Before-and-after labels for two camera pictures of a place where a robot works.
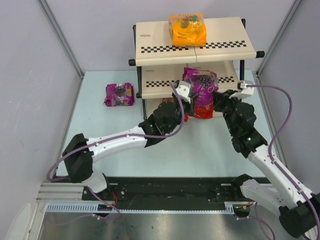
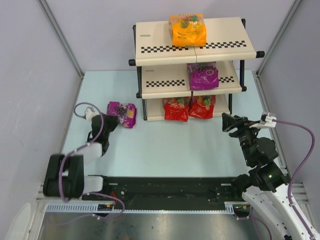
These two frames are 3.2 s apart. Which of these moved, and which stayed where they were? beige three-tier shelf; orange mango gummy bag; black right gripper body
Moved: black right gripper body
Stayed: orange mango gummy bag; beige three-tier shelf
